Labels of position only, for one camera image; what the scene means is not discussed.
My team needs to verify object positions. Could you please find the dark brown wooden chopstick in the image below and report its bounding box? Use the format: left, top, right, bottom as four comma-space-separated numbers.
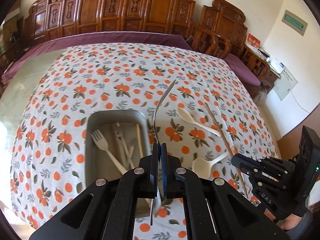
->
204, 103, 248, 199

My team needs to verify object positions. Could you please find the cream chopstick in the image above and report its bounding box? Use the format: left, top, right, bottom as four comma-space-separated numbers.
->
136, 124, 144, 158
116, 122, 134, 168

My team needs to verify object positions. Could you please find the stainless steel fork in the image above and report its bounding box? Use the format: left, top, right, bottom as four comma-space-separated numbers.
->
150, 79, 176, 226

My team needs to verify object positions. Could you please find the cream plastic ladle spoon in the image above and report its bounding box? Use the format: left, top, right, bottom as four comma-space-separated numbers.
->
191, 146, 235, 179

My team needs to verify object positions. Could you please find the grey metal tray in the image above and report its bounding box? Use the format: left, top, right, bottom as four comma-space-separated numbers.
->
85, 109, 152, 219

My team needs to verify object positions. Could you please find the cream plastic fork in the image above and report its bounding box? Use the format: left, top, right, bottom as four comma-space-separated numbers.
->
91, 129, 127, 175

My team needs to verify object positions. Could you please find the long cream plastic spoon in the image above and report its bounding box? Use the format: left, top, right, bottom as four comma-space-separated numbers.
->
177, 107, 221, 137

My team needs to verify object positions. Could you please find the smiley-handle steel spoon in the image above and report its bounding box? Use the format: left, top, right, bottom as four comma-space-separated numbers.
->
113, 122, 131, 170

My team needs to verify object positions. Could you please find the person's right hand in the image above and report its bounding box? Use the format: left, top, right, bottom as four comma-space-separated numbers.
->
264, 209, 303, 230

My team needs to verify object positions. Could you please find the orange-print white tablecloth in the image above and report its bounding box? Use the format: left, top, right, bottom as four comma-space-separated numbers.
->
8, 43, 277, 228

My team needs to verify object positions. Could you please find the wooden side table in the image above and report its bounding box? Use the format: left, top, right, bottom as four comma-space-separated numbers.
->
240, 45, 281, 93

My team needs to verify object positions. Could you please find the red printed sign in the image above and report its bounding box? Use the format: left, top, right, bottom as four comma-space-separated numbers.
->
245, 33, 260, 50

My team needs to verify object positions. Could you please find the carved wooden armchair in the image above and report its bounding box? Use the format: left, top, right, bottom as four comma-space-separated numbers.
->
185, 20, 232, 59

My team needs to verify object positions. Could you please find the carved wooden bench backrest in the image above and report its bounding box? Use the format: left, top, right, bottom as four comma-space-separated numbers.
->
23, 0, 249, 55

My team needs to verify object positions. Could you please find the white wall panel box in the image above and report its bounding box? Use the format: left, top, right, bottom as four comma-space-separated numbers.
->
273, 67, 298, 101

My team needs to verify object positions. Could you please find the green framed wall plaque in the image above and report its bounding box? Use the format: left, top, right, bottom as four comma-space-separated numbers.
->
281, 10, 308, 36

